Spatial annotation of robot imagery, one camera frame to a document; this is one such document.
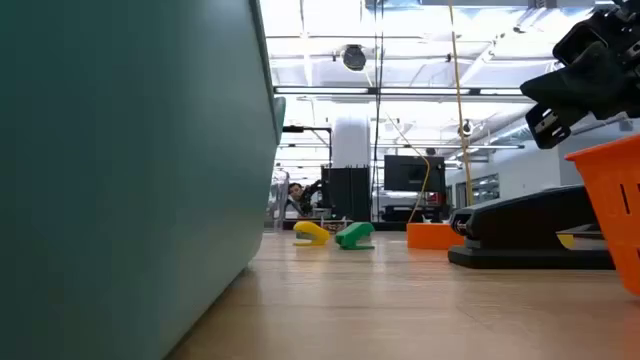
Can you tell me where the thick yellow cable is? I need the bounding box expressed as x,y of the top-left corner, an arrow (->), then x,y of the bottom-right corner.
447,0 -> 475,207

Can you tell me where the round ceiling device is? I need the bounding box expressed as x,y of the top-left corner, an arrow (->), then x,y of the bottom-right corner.
341,43 -> 368,72

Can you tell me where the person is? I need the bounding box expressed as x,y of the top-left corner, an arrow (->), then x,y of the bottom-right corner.
287,182 -> 307,217

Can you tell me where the orange plastic basket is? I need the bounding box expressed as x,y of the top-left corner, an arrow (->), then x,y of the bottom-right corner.
564,133 -> 640,297

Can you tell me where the black aluminium rig frame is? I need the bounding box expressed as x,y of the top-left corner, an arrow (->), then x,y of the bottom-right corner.
279,218 -> 451,232

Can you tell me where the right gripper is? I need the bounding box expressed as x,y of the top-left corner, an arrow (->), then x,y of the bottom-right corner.
519,0 -> 640,150

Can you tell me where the thin yellow cable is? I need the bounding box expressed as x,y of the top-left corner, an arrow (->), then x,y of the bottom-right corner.
384,112 -> 432,224

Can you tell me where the orange tape roll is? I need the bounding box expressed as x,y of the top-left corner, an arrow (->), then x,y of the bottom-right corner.
406,222 -> 466,251

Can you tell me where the black background monitor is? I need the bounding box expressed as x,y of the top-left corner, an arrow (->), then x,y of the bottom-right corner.
383,154 -> 446,194

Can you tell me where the black cabinet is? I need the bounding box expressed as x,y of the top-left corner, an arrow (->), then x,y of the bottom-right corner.
321,166 -> 372,224

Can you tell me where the teal plastic bin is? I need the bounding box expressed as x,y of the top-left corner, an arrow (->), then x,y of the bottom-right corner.
0,0 -> 287,360

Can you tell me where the yellow mini stapler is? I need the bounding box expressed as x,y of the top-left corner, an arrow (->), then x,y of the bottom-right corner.
292,220 -> 331,248

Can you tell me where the black stapler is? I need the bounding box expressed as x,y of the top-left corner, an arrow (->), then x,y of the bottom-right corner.
447,184 -> 616,271

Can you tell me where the green mini stapler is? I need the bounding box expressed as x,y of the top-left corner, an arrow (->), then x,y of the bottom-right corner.
334,221 -> 376,251

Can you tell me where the black hanging cable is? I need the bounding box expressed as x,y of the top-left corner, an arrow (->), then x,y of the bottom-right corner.
371,0 -> 386,166

